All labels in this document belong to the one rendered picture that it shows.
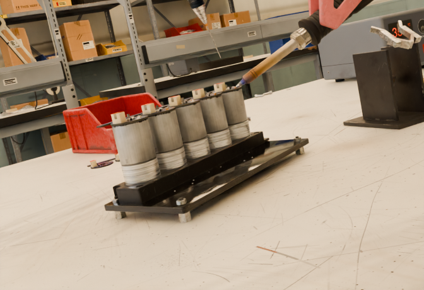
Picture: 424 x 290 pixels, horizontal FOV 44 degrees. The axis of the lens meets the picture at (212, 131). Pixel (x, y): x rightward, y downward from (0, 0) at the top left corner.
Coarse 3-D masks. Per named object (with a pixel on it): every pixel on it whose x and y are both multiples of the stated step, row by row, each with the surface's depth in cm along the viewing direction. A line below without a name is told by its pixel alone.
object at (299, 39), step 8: (296, 32) 42; (304, 32) 42; (296, 40) 42; (304, 40) 42; (280, 48) 42; (288, 48) 42; (272, 56) 42; (280, 56) 42; (264, 64) 42; (272, 64) 42; (248, 72) 42; (256, 72) 42; (248, 80) 42
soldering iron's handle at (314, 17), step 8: (336, 0) 42; (368, 0) 42; (336, 8) 42; (360, 8) 42; (312, 16) 42; (304, 24) 42; (312, 24) 42; (320, 24) 42; (312, 32) 41; (320, 32) 42; (328, 32) 42; (312, 40) 42; (320, 40) 42
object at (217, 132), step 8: (216, 96) 40; (208, 104) 40; (216, 104) 40; (208, 112) 40; (216, 112) 40; (224, 112) 41; (208, 120) 40; (216, 120) 40; (224, 120) 40; (208, 128) 40; (216, 128) 40; (224, 128) 40; (208, 136) 40; (216, 136) 40; (224, 136) 40; (216, 144) 40; (224, 144) 40
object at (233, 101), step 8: (240, 88) 43; (224, 96) 42; (232, 96) 42; (240, 96) 42; (224, 104) 42; (232, 104) 42; (240, 104) 42; (232, 112) 42; (240, 112) 42; (232, 120) 42; (240, 120) 42; (232, 128) 42; (240, 128) 42; (248, 128) 43; (232, 136) 42; (240, 136) 42; (248, 136) 43
